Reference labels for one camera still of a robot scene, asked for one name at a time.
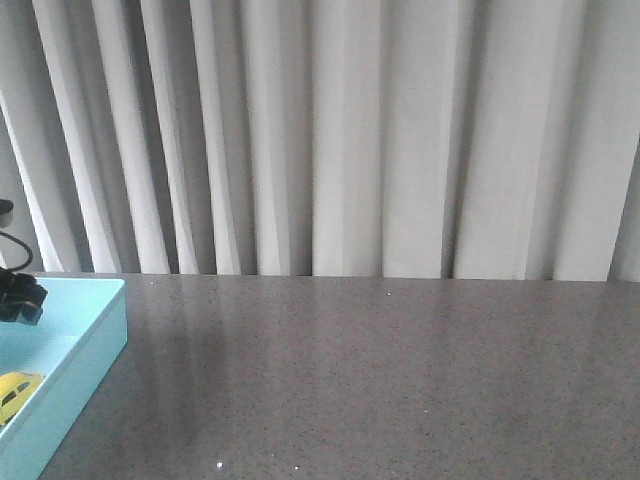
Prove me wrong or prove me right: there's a grey pleated curtain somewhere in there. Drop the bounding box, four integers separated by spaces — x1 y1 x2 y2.
1 1 639 281

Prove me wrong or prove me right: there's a yellow toy beetle car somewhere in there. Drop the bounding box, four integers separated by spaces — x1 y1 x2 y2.
1 371 45 427

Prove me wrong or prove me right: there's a light blue storage box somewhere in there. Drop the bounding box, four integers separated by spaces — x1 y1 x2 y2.
1 277 127 479

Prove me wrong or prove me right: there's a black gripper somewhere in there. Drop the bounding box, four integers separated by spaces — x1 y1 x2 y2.
1 268 48 325

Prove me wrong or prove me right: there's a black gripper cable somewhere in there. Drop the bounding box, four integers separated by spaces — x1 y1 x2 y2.
0 230 34 274

